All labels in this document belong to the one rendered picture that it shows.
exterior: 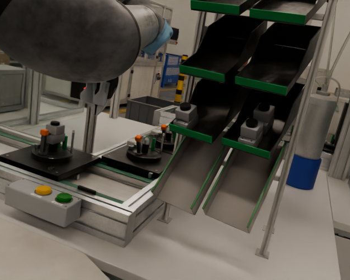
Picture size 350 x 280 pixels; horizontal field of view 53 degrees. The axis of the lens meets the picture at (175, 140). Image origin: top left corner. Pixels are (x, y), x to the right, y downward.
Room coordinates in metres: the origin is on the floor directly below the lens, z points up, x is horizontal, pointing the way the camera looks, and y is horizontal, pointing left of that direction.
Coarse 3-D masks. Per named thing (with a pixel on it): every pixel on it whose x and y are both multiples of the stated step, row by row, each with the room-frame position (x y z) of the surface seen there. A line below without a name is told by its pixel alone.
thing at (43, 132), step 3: (42, 129) 1.09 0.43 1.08; (45, 129) 1.09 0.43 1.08; (42, 132) 1.08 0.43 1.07; (45, 132) 1.08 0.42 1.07; (48, 132) 1.10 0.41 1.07; (42, 135) 1.09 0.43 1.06; (45, 135) 1.08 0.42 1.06; (48, 135) 1.10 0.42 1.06; (42, 138) 1.09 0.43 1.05; (45, 138) 1.09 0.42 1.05; (42, 141) 1.09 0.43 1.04; (45, 141) 1.09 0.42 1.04; (42, 144) 1.09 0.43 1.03; (45, 144) 1.09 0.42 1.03; (42, 147) 1.09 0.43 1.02; (45, 147) 1.09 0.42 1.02; (42, 150) 1.08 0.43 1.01; (45, 150) 1.09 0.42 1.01
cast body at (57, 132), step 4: (48, 124) 1.13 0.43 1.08; (52, 124) 1.13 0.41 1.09; (56, 124) 1.13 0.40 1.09; (60, 124) 1.15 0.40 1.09; (48, 128) 1.12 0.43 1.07; (52, 128) 1.12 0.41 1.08; (56, 128) 1.12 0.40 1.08; (60, 128) 1.13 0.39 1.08; (52, 132) 1.12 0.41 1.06; (56, 132) 1.12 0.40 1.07; (60, 132) 1.14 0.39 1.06; (48, 136) 1.11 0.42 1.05; (52, 136) 1.11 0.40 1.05; (56, 136) 1.12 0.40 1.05; (60, 136) 1.14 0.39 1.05; (64, 136) 1.16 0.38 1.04; (48, 140) 1.11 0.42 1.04; (52, 140) 1.10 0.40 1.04; (56, 140) 1.12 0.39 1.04; (60, 140) 1.14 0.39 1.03
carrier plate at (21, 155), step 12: (0, 156) 1.06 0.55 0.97; (12, 156) 1.08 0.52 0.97; (24, 156) 1.10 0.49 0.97; (84, 156) 1.20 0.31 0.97; (96, 156) 1.22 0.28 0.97; (24, 168) 1.03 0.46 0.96; (36, 168) 1.02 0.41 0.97; (60, 168) 1.05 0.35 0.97; (72, 168) 1.07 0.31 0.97; (84, 168) 1.12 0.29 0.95; (60, 180) 1.00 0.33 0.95
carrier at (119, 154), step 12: (132, 144) 1.41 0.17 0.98; (144, 144) 1.30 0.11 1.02; (108, 156) 1.24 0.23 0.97; (120, 156) 1.26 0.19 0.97; (132, 156) 1.25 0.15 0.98; (144, 156) 1.26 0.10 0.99; (156, 156) 1.28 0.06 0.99; (168, 156) 1.37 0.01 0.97; (132, 168) 1.19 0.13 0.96; (144, 168) 1.18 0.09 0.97; (156, 168) 1.20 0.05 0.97
